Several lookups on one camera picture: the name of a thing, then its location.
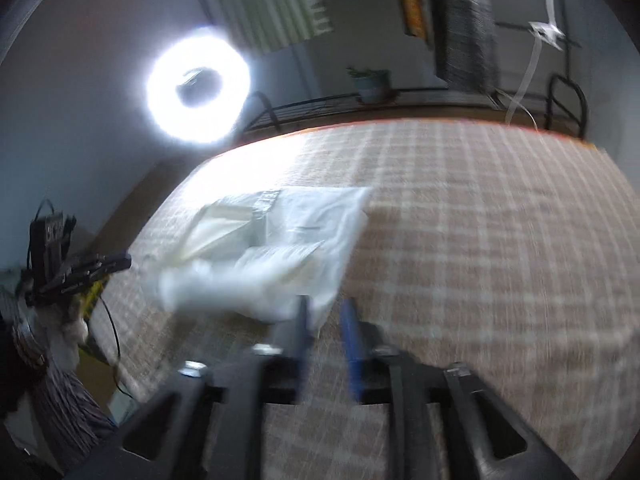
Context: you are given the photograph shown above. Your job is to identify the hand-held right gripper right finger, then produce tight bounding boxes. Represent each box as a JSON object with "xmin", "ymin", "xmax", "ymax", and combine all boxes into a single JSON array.
[{"xmin": 340, "ymin": 297, "xmax": 581, "ymax": 480}]

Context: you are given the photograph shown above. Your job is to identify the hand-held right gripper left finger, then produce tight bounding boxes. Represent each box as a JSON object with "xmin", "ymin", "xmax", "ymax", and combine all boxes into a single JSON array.
[{"xmin": 65, "ymin": 294, "xmax": 313, "ymax": 480}]

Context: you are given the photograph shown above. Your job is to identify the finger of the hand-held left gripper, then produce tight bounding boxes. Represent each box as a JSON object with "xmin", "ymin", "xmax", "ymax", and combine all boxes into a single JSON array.
[
  {"xmin": 36, "ymin": 264, "xmax": 127, "ymax": 297},
  {"xmin": 64, "ymin": 253, "xmax": 132, "ymax": 273}
]

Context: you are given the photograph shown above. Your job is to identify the white shirt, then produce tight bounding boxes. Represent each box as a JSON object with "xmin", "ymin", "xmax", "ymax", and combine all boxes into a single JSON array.
[{"xmin": 140, "ymin": 186, "xmax": 373, "ymax": 333}]

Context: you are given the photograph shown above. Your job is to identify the person's left hand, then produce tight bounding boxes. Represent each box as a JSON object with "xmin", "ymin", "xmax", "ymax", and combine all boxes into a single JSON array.
[{"xmin": 49, "ymin": 299, "xmax": 90, "ymax": 362}]

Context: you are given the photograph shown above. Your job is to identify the checked bed sheet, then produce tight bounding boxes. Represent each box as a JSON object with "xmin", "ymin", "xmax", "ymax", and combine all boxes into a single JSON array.
[{"xmin": 95, "ymin": 120, "xmax": 631, "ymax": 480}]

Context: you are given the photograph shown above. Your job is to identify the potted plant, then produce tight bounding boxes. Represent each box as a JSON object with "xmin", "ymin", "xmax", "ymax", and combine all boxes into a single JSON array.
[{"xmin": 346, "ymin": 66, "xmax": 392, "ymax": 105}]

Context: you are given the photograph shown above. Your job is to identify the striped window curtain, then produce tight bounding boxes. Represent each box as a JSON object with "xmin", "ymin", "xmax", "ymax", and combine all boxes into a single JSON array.
[{"xmin": 197, "ymin": 0, "xmax": 335, "ymax": 53}]

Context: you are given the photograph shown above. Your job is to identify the dark checked hanging cloth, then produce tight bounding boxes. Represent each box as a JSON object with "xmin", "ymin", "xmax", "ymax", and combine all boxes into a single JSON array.
[{"xmin": 432, "ymin": 0, "xmax": 501, "ymax": 93}]

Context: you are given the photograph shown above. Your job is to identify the black cable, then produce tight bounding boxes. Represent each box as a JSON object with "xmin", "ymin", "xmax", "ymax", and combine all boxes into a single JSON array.
[{"xmin": 92, "ymin": 290, "xmax": 132, "ymax": 397}]

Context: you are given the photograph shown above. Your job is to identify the ring light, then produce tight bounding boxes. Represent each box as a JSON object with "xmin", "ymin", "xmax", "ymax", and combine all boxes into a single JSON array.
[{"xmin": 146, "ymin": 27, "xmax": 251, "ymax": 143}]

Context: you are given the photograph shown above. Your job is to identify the black metal bed frame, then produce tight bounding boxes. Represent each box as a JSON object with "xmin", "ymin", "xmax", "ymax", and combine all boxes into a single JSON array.
[{"xmin": 242, "ymin": 20, "xmax": 588, "ymax": 141}]

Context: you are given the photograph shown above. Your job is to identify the white cable strip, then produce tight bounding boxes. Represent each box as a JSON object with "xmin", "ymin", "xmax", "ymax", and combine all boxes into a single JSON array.
[{"xmin": 505, "ymin": 0, "xmax": 568, "ymax": 128}]

